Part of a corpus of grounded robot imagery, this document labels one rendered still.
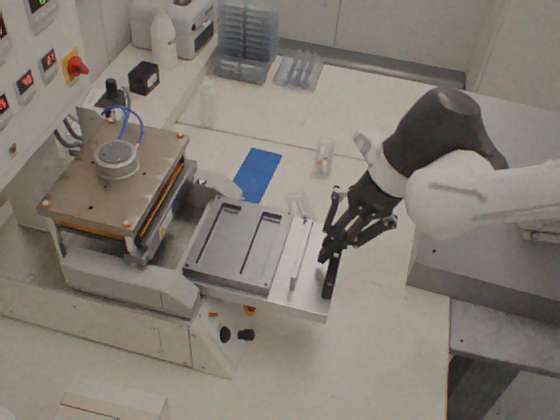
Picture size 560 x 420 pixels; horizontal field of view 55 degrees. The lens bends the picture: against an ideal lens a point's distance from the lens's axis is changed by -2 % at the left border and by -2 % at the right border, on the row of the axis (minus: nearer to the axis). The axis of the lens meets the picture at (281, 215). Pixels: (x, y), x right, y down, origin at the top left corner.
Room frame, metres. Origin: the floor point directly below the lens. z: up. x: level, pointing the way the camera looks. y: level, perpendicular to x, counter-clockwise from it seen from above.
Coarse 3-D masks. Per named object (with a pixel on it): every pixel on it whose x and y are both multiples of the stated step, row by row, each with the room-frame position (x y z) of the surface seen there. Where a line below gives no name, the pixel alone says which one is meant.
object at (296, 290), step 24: (192, 240) 0.71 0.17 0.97; (288, 240) 0.73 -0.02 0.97; (312, 240) 0.74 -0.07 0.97; (288, 264) 0.67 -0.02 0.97; (312, 264) 0.68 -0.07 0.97; (216, 288) 0.60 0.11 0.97; (288, 288) 0.61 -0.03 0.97; (312, 288) 0.62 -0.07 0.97; (288, 312) 0.57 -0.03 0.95; (312, 312) 0.57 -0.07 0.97
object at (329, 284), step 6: (330, 258) 0.66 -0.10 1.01; (336, 258) 0.66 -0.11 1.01; (330, 264) 0.65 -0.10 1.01; (336, 264) 0.65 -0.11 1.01; (330, 270) 0.63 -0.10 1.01; (336, 270) 0.64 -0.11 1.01; (330, 276) 0.62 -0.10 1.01; (336, 276) 0.62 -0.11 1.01; (324, 282) 0.61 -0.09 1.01; (330, 282) 0.61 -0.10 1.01; (324, 288) 0.60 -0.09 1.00; (330, 288) 0.60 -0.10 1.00; (324, 294) 0.60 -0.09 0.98; (330, 294) 0.60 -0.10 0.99
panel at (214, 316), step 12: (204, 300) 0.60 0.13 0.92; (216, 300) 0.62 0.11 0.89; (204, 312) 0.58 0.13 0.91; (216, 312) 0.60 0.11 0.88; (228, 312) 0.63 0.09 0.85; (240, 312) 0.66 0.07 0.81; (252, 312) 0.69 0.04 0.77; (204, 324) 0.56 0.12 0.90; (216, 324) 0.59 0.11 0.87; (228, 324) 0.61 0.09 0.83; (240, 324) 0.64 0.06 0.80; (252, 324) 0.66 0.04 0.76; (216, 336) 0.57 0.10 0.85; (228, 348) 0.57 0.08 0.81; (240, 348) 0.59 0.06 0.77
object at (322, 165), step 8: (320, 136) 1.34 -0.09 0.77; (320, 144) 1.30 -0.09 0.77; (328, 144) 1.30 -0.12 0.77; (320, 152) 1.26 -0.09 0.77; (328, 152) 1.26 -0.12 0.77; (320, 160) 1.22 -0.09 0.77; (328, 160) 1.23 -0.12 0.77; (312, 168) 1.19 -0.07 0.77; (320, 168) 1.19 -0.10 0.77; (328, 168) 1.19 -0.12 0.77; (320, 176) 1.16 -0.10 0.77; (328, 176) 1.16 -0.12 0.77
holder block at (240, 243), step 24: (216, 216) 0.76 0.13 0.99; (240, 216) 0.76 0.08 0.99; (264, 216) 0.78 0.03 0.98; (288, 216) 0.77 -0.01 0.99; (216, 240) 0.70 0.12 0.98; (240, 240) 0.70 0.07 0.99; (264, 240) 0.72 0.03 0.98; (192, 264) 0.63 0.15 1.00; (216, 264) 0.64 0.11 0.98; (240, 264) 0.64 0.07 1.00; (264, 264) 0.66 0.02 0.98; (240, 288) 0.60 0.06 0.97; (264, 288) 0.59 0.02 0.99
